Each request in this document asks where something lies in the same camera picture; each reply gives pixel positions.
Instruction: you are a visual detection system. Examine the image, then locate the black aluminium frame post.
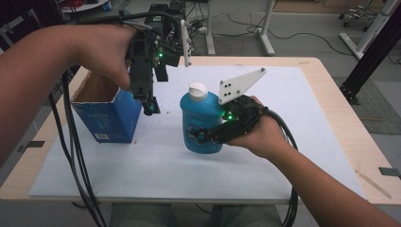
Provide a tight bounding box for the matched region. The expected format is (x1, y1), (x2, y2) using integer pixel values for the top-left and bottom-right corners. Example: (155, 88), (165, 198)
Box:
(340, 9), (401, 105)

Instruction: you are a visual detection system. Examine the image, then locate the blue bottle with white cap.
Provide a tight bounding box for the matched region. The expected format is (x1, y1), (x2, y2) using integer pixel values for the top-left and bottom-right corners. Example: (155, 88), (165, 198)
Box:
(179, 82), (228, 155)

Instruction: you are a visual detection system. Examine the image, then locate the black cable bundle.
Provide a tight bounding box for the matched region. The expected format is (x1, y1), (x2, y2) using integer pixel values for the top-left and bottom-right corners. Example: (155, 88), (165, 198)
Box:
(48, 11), (181, 227)
(261, 106), (300, 227)

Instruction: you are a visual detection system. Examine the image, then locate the blue cardboard box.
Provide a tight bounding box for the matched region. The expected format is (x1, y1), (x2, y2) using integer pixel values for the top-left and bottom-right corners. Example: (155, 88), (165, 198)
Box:
(70, 69), (143, 145)

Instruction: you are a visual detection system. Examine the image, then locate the white foam mat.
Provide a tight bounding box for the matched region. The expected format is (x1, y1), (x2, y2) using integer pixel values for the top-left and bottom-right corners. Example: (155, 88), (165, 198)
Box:
(27, 64), (368, 204)

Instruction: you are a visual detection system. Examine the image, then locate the tangle of floor cables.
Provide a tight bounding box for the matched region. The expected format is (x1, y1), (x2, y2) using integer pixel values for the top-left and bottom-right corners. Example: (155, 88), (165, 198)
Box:
(185, 3), (209, 55)

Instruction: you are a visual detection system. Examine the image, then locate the wooden desk with white legs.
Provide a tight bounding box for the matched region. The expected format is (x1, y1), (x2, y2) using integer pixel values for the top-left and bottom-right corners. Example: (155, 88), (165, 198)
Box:
(206, 0), (276, 57)

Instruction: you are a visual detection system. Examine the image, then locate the black computer case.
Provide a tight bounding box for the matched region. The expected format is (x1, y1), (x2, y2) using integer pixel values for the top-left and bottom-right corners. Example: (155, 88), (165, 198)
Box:
(145, 3), (187, 32)

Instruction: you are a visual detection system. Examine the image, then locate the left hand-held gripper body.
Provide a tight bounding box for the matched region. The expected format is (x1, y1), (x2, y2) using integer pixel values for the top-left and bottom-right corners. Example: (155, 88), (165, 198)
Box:
(126, 19), (193, 102)

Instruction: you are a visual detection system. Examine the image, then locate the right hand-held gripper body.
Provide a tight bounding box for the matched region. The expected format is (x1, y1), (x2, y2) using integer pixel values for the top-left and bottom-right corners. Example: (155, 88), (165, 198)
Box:
(216, 67), (268, 145)

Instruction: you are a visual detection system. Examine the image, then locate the black stool with chrome base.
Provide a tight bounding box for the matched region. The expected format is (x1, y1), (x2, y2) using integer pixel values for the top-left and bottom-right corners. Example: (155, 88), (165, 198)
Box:
(339, 0), (379, 32)

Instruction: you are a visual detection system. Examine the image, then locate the black tape strip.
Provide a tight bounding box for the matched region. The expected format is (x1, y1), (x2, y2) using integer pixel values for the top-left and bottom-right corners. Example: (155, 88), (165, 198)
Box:
(17, 140), (45, 154)
(377, 166), (401, 177)

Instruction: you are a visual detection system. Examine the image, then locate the clear tape strip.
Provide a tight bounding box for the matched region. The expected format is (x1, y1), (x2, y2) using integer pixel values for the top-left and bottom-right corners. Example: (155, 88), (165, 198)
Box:
(354, 169), (393, 201)

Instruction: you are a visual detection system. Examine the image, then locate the grey floor mat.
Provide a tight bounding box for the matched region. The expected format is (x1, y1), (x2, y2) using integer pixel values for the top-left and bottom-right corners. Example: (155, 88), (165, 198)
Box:
(334, 77), (401, 136)

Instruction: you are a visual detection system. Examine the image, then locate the person's left hand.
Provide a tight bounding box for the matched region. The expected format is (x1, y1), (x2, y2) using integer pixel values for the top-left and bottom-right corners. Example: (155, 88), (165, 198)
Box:
(75, 24), (137, 92)

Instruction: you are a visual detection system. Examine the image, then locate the person's right hand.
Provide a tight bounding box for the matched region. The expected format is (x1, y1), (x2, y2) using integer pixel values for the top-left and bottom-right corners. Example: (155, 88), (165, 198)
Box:
(226, 96), (295, 160)

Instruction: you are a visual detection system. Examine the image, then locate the white desk frame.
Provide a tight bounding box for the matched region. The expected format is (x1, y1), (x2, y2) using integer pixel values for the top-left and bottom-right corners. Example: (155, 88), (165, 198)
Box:
(340, 0), (400, 61)

